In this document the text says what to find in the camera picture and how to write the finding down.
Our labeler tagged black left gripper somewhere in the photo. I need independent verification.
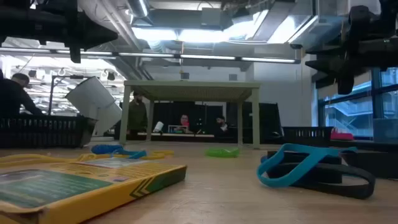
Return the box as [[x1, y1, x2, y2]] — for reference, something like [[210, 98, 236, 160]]
[[0, 0, 119, 64]]

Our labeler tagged black partition screen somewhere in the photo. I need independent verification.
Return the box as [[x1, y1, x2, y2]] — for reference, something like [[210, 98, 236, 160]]
[[226, 101, 283, 138], [152, 101, 223, 135]]

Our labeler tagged black aluminium rig frame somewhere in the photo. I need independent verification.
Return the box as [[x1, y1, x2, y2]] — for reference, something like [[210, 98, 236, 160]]
[[93, 133, 398, 154]]

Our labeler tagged red storage box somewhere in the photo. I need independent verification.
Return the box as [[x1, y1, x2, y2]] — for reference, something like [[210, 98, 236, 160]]
[[330, 127, 354, 141]]

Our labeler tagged green rubber band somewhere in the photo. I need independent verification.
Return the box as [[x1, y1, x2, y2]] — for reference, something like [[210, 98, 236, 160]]
[[204, 147, 241, 159]]

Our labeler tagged teal wide rubber band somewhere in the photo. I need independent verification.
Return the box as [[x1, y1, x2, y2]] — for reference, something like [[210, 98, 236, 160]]
[[256, 142, 358, 189]]

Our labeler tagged yellow crayon box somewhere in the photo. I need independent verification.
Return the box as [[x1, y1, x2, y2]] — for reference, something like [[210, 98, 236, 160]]
[[0, 157, 188, 224]]

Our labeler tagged black light stand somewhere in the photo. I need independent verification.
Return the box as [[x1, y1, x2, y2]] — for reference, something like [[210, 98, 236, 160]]
[[48, 74, 94, 116]]

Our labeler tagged green perforated metal shelf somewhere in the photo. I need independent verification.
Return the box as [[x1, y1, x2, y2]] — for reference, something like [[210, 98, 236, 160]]
[[119, 80, 261, 149]]

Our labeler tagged black plastic mesh basket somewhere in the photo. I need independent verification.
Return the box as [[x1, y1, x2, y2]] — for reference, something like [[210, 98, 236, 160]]
[[282, 126, 334, 147], [0, 114, 98, 149]]

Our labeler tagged white frame box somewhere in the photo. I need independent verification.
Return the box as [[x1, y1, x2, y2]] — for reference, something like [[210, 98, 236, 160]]
[[167, 124, 189, 134]]

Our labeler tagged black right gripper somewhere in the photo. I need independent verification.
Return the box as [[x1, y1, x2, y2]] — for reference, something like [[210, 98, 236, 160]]
[[305, 0, 398, 95]]

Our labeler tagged long LED light bar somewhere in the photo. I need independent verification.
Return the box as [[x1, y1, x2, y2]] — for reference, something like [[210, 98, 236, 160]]
[[0, 46, 302, 65]]

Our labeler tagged person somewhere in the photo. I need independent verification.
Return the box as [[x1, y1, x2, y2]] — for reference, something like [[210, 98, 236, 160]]
[[213, 115, 231, 136], [177, 114, 193, 134], [127, 91, 149, 139], [0, 68, 44, 116]]

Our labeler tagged light blue rubber band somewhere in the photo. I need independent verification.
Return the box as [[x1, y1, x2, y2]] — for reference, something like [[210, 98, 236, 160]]
[[111, 148, 147, 160]]

